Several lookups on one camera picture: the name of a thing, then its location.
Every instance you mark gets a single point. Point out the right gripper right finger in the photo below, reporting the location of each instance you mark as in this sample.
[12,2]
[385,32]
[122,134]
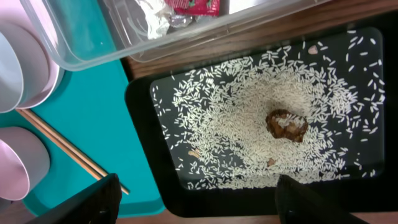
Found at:
[296,203]

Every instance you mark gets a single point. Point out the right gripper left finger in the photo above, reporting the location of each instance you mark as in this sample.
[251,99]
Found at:
[97,204]

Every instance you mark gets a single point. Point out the wooden chopstick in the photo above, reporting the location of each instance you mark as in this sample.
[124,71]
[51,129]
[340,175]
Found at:
[71,155]
[77,154]

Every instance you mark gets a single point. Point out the brown food scrap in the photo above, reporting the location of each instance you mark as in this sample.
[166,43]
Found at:
[284,124]

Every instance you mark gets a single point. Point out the pink bowl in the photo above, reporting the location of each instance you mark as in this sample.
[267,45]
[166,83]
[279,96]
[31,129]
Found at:
[24,162]

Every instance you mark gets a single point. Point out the pile of white rice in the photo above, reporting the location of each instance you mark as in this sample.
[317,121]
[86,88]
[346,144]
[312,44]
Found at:
[213,119]

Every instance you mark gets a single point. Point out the grey bowl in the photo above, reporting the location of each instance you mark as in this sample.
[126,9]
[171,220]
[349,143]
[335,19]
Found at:
[12,82]

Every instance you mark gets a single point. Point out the white tissue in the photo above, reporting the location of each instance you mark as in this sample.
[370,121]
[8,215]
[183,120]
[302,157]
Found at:
[161,17]

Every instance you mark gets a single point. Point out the white round plate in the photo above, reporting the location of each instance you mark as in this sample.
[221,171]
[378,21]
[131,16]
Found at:
[41,74]

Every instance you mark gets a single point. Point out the red snack wrapper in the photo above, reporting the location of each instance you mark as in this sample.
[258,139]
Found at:
[195,7]

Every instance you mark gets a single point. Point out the clear plastic waste bin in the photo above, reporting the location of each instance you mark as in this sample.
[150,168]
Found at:
[124,34]

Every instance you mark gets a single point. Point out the teal plastic serving tray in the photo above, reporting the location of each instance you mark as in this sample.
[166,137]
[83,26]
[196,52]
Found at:
[81,91]

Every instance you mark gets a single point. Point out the black plastic tray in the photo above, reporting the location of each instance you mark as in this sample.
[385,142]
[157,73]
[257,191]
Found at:
[373,195]

